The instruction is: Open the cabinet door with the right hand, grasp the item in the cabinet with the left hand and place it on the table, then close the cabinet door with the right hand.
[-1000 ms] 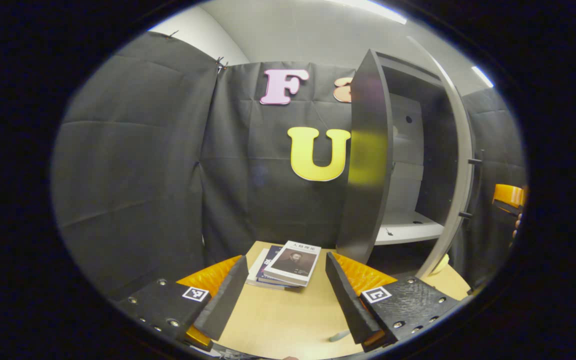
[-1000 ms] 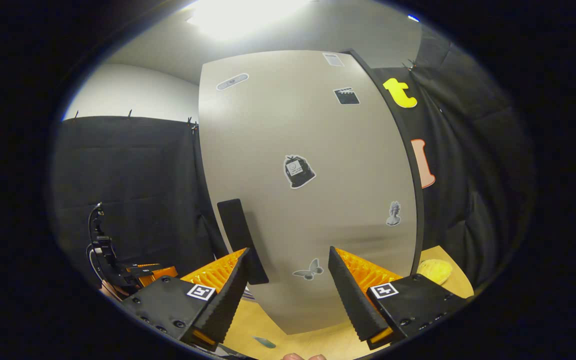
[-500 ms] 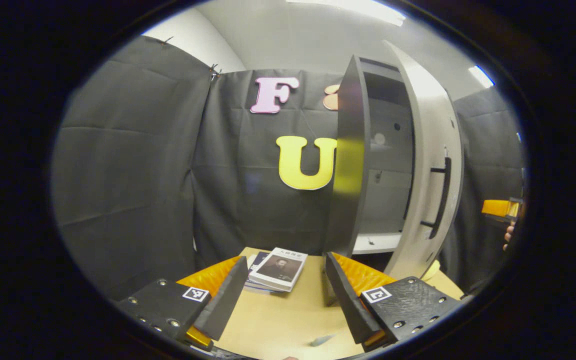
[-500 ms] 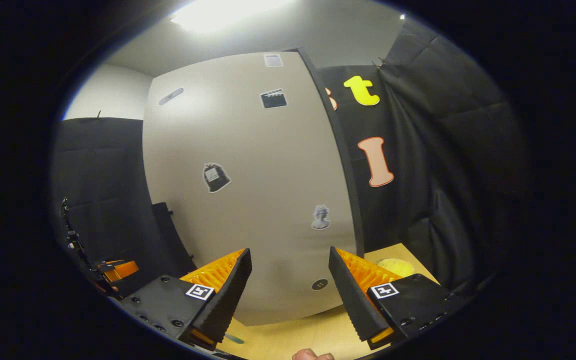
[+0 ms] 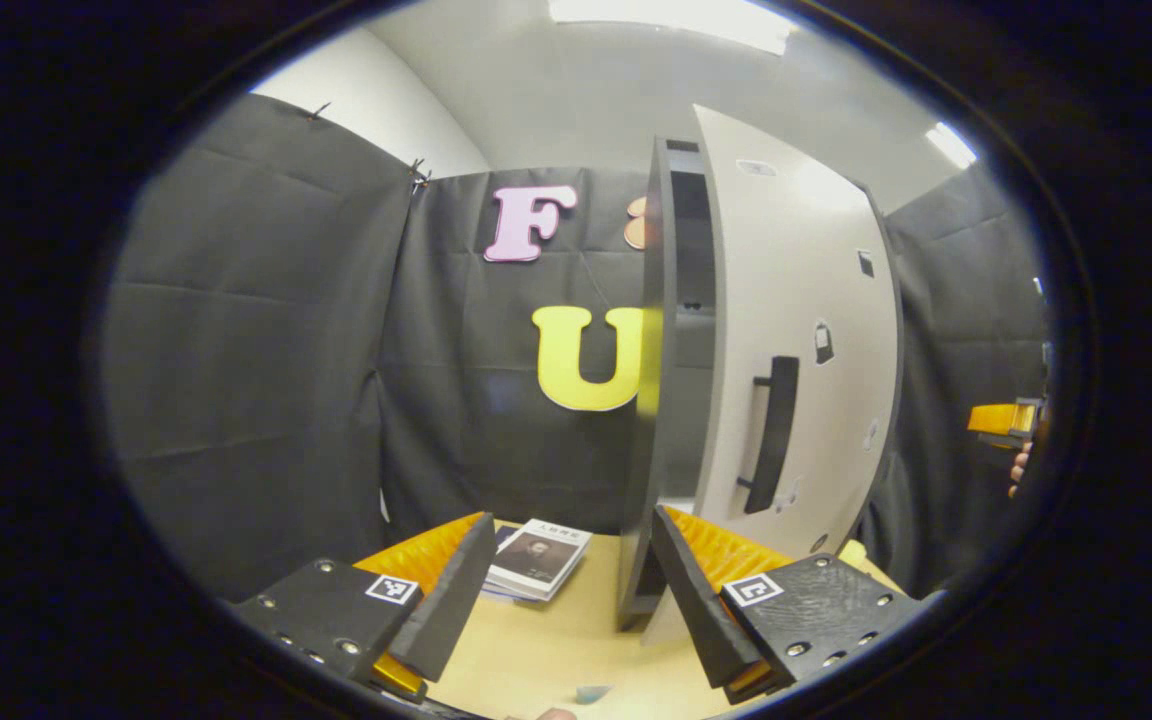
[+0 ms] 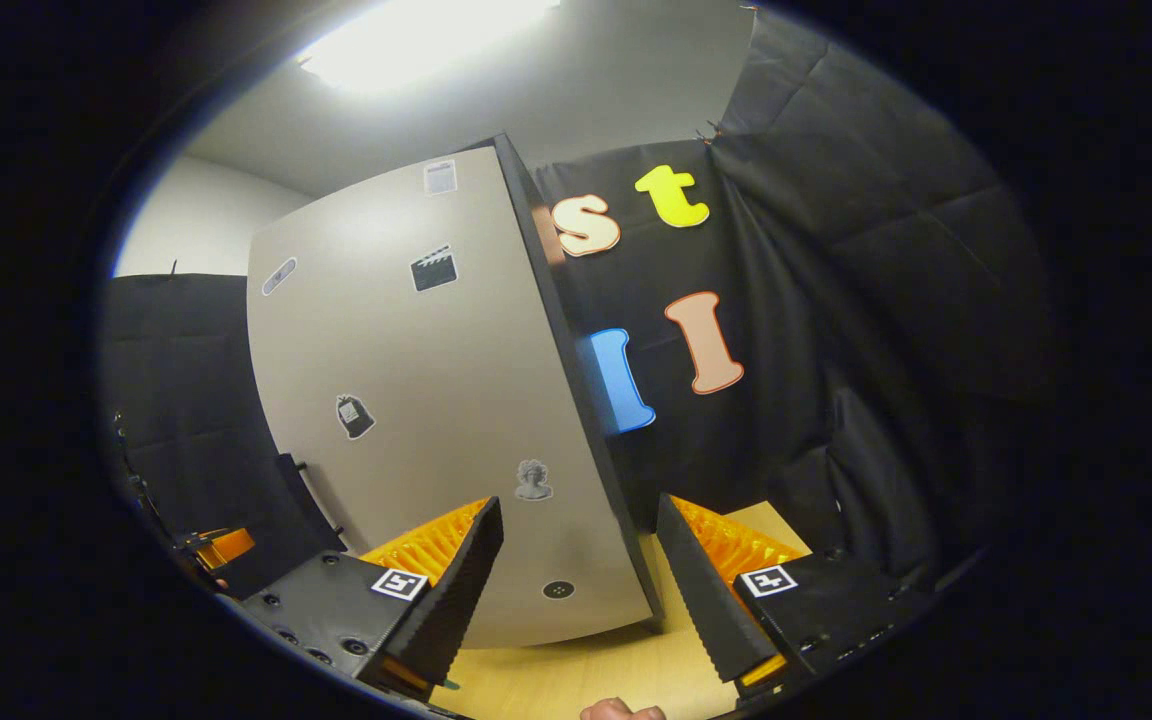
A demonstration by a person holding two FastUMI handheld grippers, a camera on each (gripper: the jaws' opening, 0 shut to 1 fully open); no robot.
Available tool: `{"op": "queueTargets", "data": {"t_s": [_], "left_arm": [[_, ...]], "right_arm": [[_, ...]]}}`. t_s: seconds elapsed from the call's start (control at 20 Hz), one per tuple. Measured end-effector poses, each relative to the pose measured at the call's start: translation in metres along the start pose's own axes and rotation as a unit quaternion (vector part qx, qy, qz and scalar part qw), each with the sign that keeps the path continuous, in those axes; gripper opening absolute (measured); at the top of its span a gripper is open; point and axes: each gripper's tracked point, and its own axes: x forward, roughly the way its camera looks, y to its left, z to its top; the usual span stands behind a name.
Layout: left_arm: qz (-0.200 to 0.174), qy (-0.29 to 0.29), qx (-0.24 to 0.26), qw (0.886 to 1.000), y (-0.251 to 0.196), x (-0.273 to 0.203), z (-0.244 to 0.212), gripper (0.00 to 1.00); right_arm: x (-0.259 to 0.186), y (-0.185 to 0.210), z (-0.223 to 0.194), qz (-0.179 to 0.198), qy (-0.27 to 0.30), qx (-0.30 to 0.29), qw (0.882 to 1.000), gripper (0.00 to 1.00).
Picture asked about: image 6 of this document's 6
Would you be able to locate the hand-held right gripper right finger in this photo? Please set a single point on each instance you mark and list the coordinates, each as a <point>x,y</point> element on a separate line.
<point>706,610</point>

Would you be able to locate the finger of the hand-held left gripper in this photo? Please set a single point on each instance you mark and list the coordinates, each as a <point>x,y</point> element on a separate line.
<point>228,547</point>

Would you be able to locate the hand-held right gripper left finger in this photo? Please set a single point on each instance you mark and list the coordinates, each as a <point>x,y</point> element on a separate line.
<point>456,600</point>

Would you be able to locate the black backdrop cloth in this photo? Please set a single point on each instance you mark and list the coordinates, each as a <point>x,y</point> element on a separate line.
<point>886,300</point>

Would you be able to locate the ceiling light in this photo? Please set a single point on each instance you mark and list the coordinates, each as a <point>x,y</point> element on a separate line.
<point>416,40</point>

